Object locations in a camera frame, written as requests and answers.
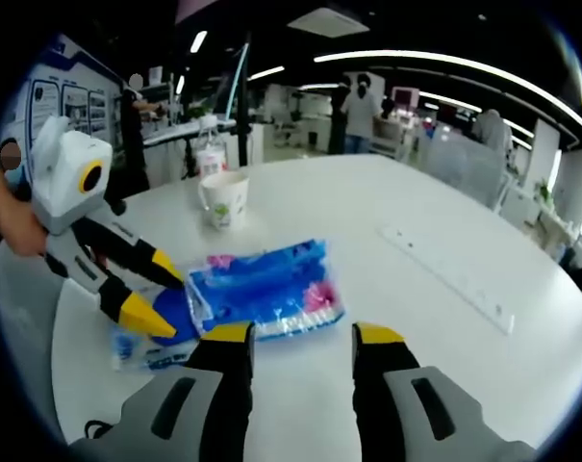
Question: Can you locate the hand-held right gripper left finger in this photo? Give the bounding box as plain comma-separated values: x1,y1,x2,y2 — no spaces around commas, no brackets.
68,321,257,462

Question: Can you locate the clear plastic water bottle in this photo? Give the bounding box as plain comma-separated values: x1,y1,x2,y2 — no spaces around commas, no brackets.
195,115,230,182

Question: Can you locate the wall poster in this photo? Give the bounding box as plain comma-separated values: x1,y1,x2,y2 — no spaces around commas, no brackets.
1,33,123,145

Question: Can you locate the white mesh chair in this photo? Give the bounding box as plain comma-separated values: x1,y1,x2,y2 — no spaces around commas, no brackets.
422,127,508,208

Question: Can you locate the green potted plant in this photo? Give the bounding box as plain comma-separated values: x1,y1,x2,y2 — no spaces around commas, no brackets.
534,178,556,206

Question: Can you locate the curved ceiling light strip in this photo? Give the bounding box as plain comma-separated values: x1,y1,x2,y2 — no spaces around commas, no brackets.
313,49,582,141

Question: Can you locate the black cable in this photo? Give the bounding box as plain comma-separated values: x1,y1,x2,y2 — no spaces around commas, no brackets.
83,419,114,440

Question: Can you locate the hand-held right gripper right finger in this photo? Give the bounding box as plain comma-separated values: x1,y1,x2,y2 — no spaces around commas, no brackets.
351,321,537,462

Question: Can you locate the white paper cup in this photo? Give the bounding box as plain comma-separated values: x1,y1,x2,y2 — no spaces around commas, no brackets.
197,171,251,231

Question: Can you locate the blue tissue pack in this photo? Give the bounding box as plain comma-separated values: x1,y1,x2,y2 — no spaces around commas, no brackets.
184,238,345,343

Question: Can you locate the blue pad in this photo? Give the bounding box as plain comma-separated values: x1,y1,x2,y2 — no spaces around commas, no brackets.
108,281,215,374

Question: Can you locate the person's left hand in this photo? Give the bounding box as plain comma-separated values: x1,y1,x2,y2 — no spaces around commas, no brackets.
0,192,50,257

